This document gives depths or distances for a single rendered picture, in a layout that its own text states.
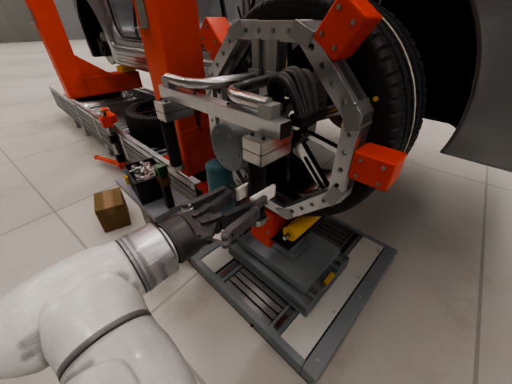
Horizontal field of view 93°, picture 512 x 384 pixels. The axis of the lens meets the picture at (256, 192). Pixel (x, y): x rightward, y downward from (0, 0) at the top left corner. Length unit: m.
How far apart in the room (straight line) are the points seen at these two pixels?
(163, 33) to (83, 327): 0.88
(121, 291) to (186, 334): 0.93
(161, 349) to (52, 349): 0.11
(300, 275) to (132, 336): 0.87
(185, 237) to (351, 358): 1.00
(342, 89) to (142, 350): 0.54
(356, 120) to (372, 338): 1.00
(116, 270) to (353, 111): 0.50
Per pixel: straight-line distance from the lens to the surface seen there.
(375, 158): 0.57
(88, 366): 0.33
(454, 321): 1.54
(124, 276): 0.36
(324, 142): 0.74
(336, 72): 0.57
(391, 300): 1.46
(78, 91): 2.92
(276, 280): 1.18
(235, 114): 0.50
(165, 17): 1.02
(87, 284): 0.35
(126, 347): 0.32
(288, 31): 0.64
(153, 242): 0.37
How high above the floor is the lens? 1.12
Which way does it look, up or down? 36 degrees down
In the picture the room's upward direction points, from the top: straight up
